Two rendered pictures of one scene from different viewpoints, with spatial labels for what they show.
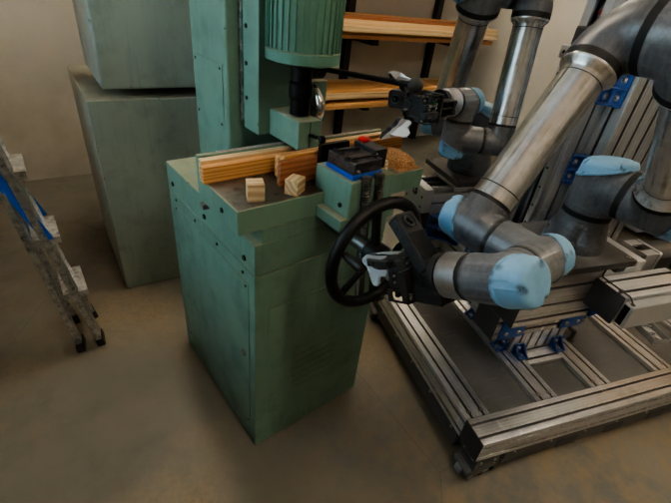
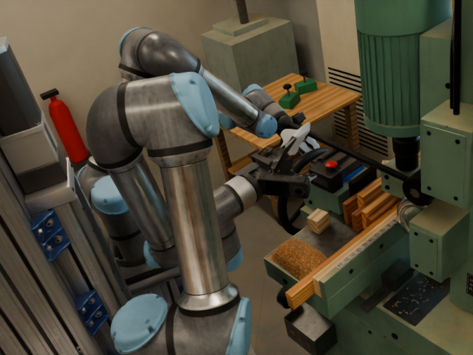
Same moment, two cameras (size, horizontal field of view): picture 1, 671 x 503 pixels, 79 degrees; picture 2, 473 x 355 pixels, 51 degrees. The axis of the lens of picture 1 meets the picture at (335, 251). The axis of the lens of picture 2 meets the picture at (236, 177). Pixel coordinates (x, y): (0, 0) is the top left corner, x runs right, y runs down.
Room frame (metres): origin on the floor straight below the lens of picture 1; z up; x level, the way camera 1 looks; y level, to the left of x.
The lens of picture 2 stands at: (2.05, -0.05, 1.72)
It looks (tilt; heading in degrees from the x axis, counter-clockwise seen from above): 33 degrees down; 192
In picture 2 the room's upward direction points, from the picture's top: 14 degrees counter-clockwise
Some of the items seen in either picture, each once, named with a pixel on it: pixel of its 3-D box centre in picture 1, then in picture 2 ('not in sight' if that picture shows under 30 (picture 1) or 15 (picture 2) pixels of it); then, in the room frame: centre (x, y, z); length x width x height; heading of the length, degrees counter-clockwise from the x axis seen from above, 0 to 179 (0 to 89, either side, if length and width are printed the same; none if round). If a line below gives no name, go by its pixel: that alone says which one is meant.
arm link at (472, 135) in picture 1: (459, 138); (217, 246); (1.20, -0.32, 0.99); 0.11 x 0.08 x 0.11; 89
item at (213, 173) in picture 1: (317, 155); (390, 219); (1.10, 0.08, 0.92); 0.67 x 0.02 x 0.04; 132
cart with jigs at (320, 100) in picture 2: not in sight; (284, 139); (-0.42, -0.25, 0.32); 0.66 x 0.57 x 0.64; 128
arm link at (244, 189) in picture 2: (445, 104); (241, 194); (1.15, -0.24, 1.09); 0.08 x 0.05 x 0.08; 42
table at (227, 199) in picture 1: (331, 189); (364, 213); (1.00, 0.03, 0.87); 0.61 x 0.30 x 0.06; 132
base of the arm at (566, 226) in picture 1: (579, 225); (131, 236); (0.98, -0.62, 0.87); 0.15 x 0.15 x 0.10
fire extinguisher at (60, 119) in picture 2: not in sight; (66, 128); (-1.09, -1.86, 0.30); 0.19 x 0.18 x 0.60; 37
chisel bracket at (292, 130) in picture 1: (295, 130); (414, 184); (1.07, 0.15, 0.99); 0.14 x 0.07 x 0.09; 42
